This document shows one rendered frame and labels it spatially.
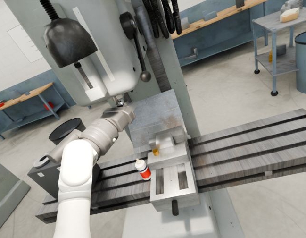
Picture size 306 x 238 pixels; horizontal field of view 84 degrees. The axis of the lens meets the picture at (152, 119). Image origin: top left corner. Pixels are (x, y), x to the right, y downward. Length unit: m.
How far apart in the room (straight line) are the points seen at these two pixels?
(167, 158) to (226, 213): 0.87
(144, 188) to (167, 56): 0.62
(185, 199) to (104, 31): 0.52
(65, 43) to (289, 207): 1.65
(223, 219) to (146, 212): 0.74
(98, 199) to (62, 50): 0.64
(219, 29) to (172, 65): 4.09
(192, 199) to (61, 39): 0.52
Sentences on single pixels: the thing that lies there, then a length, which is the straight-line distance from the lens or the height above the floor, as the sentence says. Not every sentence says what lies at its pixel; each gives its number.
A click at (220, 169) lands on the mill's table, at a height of 0.92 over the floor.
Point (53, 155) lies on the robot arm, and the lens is 0.48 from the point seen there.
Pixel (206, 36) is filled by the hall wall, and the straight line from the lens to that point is 4.90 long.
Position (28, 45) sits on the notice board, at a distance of 5.84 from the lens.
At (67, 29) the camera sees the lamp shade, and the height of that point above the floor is 1.49.
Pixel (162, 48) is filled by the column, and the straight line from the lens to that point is 0.90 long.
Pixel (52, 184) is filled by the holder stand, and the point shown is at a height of 1.02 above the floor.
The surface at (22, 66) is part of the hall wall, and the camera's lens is 6.17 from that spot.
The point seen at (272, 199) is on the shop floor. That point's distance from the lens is 1.70.
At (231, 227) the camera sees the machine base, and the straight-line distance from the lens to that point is 1.38.
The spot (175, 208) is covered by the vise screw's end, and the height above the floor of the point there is 0.98.
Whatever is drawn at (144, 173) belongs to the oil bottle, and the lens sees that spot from 0.71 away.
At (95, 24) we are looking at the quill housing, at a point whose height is 1.49.
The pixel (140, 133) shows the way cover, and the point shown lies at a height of 0.93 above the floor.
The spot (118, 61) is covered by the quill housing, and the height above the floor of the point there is 1.40.
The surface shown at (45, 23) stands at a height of 1.52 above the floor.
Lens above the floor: 1.47
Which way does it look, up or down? 30 degrees down
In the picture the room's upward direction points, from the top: 25 degrees counter-clockwise
